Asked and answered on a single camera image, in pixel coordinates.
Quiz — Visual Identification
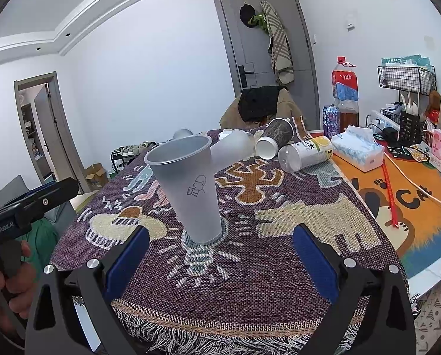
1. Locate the purple drink can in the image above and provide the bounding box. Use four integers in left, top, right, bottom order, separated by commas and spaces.
323, 104, 341, 138

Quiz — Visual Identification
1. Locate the white plastic cutlery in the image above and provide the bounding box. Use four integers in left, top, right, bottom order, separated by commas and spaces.
400, 92, 421, 116

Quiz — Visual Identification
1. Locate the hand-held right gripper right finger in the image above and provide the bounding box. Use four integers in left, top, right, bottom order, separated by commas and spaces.
292, 224, 417, 355

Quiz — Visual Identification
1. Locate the white and blue tissue pack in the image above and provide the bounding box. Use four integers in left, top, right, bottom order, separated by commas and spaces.
331, 125, 385, 172

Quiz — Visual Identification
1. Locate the white power strip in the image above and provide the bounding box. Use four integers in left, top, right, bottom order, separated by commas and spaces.
366, 110, 400, 135

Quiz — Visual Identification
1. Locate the shoe rack with shoes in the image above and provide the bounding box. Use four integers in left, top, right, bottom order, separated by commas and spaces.
110, 141, 158, 174

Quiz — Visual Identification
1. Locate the grey door frame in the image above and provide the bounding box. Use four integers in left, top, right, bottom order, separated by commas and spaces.
14, 72, 91, 193

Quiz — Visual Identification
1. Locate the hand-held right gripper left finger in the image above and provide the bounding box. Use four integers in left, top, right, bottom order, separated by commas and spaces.
24, 225, 151, 355

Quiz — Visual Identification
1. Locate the printed purple blanket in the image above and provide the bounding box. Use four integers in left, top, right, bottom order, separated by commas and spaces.
50, 116, 413, 355

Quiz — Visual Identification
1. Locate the black hat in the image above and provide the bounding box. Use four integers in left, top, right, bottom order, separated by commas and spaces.
240, 3, 257, 28

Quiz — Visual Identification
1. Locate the person's left hand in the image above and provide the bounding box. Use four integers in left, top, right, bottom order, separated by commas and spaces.
0, 241, 38, 327

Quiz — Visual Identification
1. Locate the brown cardboard box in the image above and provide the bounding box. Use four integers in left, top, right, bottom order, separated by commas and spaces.
83, 163, 109, 191

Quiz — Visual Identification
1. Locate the black cutlery holder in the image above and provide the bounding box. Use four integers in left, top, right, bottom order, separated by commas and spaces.
398, 111, 426, 145

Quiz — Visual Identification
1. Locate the grey door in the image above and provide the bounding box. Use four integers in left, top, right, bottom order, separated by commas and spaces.
212, 0, 321, 134

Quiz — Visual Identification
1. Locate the brown plush toy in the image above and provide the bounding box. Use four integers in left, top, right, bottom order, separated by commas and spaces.
425, 89, 441, 119

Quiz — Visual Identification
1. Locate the black door handle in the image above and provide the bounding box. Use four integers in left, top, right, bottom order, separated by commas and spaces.
238, 64, 256, 85

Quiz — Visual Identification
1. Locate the orange cat mat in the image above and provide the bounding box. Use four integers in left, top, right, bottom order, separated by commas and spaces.
331, 131, 441, 280

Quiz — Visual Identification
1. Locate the plaid scarf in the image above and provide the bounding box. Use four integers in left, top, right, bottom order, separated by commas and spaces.
260, 0, 294, 85

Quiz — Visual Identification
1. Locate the grey sofa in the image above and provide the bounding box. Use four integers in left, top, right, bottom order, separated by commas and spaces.
0, 175, 77, 230

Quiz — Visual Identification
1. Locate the black wire basket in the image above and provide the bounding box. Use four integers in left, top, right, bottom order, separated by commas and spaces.
377, 64, 437, 93

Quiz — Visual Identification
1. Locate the frosted translucent cup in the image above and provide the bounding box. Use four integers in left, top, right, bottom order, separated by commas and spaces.
210, 129, 256, 178

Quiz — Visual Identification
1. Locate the large red-capped drink bottle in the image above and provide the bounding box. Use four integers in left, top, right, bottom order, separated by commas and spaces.
331, 56, 360, 134

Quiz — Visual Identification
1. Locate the red strip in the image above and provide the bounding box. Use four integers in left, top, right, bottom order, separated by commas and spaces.
381, 163, 401, 229

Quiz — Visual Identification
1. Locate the grey cup with line drawing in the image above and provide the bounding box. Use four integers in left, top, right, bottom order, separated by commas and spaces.
144, 135, 223, 245

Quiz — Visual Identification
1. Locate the patterned tablecloth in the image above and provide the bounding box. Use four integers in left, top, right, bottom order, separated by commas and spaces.
409, 277, 441, 355

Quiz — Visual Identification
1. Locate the clear bottle with yellow label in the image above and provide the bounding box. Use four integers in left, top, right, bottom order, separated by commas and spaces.
278, 135, 334, 173

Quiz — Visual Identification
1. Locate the snack packet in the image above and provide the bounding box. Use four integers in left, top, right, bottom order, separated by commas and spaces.
403, 146, 432, 162

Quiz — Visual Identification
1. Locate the dark cup with white base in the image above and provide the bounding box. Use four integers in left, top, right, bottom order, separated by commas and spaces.
255, 117, 294, 160

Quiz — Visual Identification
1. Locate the white cable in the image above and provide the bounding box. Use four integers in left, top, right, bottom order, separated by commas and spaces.
383, 151, 441, 216

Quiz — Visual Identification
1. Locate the black cloth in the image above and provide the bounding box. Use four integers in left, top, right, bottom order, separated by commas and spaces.
238, 86, 282, 122

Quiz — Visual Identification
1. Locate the green cloth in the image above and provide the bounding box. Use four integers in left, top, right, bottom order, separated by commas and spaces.
24, 218, 60, 267

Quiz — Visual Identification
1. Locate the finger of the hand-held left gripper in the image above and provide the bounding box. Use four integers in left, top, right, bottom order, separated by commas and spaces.
5, 179, 64, 208
16, 177, 80, 220

